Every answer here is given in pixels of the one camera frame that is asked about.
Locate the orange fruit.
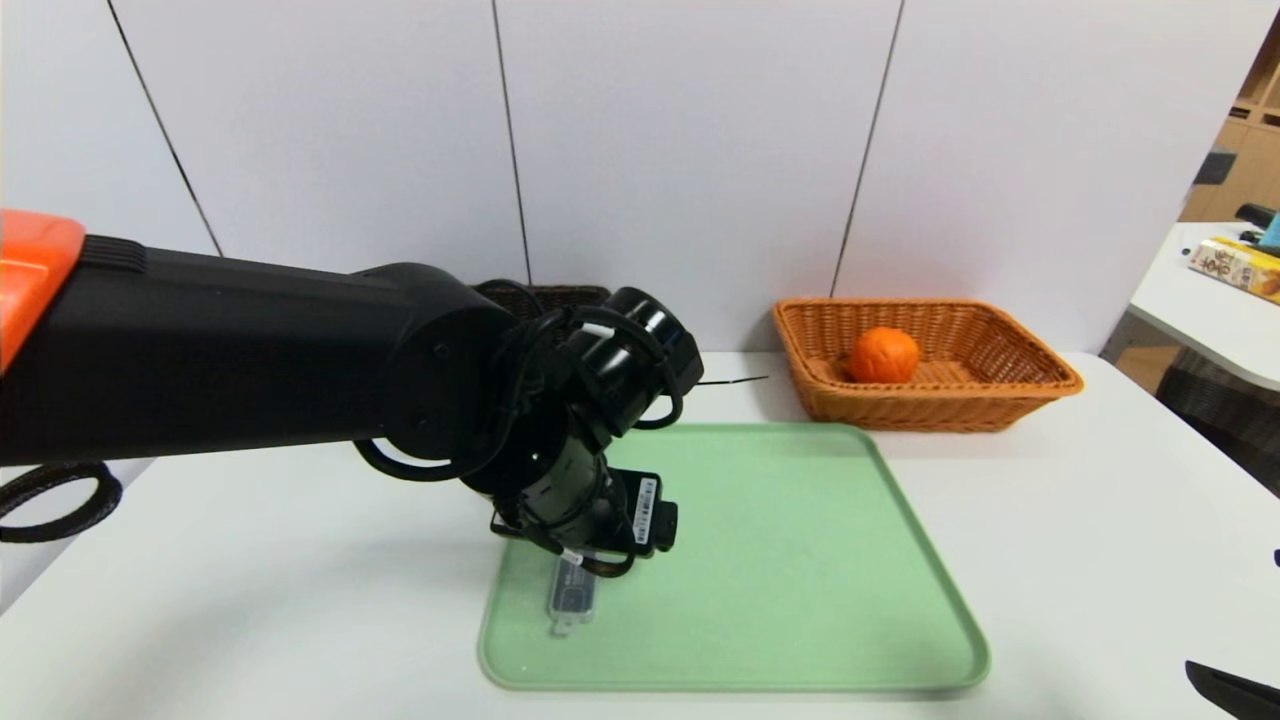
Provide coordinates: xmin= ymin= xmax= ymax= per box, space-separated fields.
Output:
xmin=847 ymin=327 xmax=922 ymax=384

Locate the grey clear plastic case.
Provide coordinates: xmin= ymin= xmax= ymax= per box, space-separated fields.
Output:
xmin=547 ymin=552 xmax=601 ymax=638

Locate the dark brown wicker basket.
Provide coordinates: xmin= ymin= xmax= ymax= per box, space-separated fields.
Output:
xmin=475 ymin=282 xmax=613 ymax=323

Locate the orange wicker basket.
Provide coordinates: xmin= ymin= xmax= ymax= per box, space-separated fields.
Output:
xmin=771 ymin=298 xmax=1086 ymax=433

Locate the light green plastic tray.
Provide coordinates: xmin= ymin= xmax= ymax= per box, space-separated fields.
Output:
xmin=478 ymin=422 xmax=992 ymax=693

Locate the white side table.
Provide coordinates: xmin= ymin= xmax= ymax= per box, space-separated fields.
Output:
xmin=1127 ymin=222 xmax=1280 ymax=393

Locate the yellow snack box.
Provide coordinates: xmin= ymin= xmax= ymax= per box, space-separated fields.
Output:
xmin=1186 ymin=237 xmax=1280 ymax=306

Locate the wooden shelf cabinet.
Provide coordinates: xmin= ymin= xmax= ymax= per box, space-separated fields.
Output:
xmin=1185 ymin=10 xmax=1280 ymax=223

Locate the black left camera cable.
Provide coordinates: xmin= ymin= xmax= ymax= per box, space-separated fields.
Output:
xmin=500 ymin=305 xmax=687 ymax=433

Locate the black braided cable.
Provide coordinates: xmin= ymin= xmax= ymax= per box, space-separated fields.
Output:
xmin=0 ymin=461 xmax=124 ymax=544

